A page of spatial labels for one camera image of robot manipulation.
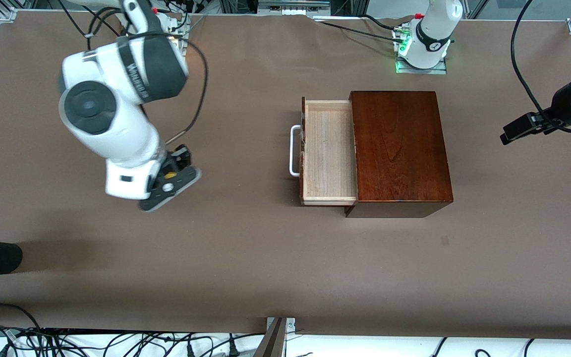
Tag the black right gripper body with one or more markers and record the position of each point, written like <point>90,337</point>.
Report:
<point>180,155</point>

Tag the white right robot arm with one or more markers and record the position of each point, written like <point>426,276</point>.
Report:
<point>117,124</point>

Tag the dark brown wooden cabinet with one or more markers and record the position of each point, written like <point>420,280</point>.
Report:
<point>399,148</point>

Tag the brown paper table cover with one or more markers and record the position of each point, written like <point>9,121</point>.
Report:
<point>241,258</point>

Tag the dark metal beam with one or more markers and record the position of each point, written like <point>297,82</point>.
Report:
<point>271,342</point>

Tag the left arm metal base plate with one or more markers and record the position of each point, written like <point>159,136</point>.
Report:
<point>422,70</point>

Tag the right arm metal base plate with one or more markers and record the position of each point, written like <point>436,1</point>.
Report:
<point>182,42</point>

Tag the silver aluminium frame rail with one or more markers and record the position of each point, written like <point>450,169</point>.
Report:
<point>293,6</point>

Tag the silver metal bracket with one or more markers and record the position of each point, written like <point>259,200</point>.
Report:
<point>290,325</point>

